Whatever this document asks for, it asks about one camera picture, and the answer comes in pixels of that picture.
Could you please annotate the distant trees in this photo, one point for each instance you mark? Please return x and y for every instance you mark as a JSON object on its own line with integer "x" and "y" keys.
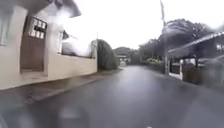
{"x": 123, "y": 50}

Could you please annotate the dark green hedge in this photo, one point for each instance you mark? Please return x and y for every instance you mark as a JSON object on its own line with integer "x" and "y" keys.
{"x": 106, "y": 56}

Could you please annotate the building with metal roof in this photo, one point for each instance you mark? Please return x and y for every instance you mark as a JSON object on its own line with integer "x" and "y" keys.
{"x": 200, "y": 46}

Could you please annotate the utility pole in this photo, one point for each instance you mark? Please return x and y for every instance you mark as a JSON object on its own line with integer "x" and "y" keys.
{"x": 165, "y": 53}

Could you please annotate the large dark trees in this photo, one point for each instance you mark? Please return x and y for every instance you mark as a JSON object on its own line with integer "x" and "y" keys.
{"x": 186, "y": 30}

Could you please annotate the wet grey asphalt road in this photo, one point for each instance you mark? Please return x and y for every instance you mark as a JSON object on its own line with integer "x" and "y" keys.
{"x": 133, "y": 100}

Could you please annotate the small distant building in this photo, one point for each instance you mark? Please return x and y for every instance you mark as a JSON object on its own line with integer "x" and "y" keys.
{"x": 122, "y": 61}

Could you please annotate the beige house with gate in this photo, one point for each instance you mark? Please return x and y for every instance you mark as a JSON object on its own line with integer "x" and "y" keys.
{"x": 66, "y": 66}

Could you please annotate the grey concrete pavement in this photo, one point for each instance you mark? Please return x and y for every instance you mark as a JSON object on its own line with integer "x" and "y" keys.
{"x": 33, "y": 90}

